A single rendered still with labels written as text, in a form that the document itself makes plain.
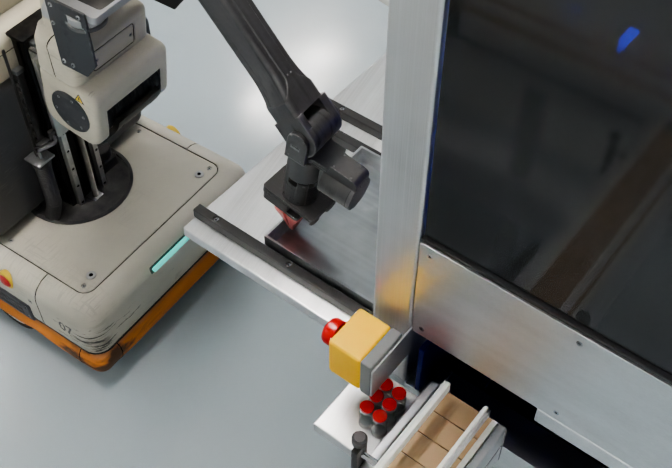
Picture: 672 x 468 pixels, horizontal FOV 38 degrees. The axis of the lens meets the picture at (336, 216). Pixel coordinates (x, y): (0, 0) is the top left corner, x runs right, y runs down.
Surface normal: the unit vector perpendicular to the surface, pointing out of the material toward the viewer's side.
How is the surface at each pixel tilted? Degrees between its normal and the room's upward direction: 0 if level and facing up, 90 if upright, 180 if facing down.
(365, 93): 0
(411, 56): 90
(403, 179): 90
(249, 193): 0
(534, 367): 90
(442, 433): 0
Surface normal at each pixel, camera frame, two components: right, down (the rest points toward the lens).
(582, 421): -0.62, 0.59
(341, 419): 0.00, -0.65
